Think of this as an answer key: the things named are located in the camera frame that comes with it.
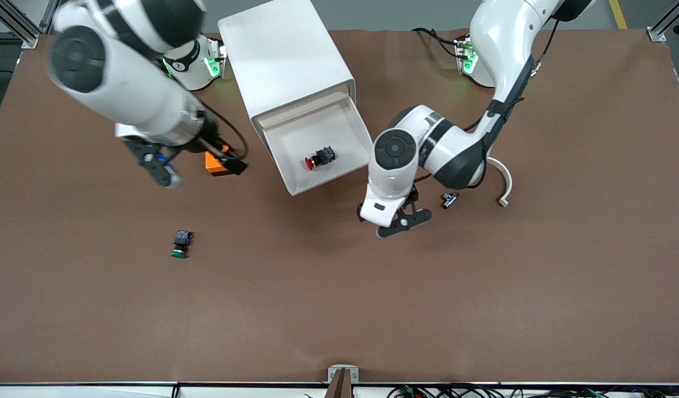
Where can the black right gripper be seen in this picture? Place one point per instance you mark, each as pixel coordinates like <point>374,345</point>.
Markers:
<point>210,132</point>

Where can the red push button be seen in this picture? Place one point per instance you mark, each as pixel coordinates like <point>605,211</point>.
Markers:
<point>317,159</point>

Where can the beige cabinet drawer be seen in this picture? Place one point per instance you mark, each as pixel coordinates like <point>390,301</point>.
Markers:
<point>328,127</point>
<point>306,106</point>

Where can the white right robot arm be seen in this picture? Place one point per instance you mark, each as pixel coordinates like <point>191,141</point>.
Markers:
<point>129,94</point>

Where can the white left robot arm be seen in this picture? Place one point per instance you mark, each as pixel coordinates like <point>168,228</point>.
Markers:
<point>394,166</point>

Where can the green push button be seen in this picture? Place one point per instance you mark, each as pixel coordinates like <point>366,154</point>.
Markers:
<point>180,243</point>

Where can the white drawer cabinet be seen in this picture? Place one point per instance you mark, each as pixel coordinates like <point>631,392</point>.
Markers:
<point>284,50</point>

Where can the orange box with hole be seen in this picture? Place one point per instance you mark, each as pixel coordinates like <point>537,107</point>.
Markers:
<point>213,165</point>

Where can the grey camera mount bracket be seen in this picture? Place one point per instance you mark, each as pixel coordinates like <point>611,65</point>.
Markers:
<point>343,381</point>

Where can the aluminium frame profile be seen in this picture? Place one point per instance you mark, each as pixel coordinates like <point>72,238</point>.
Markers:
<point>657,34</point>
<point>19,30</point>

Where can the white table edge rail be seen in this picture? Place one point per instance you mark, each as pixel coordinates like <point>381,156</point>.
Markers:
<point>96,391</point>

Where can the white curved bracket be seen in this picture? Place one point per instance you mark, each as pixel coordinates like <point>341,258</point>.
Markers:
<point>506,182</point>

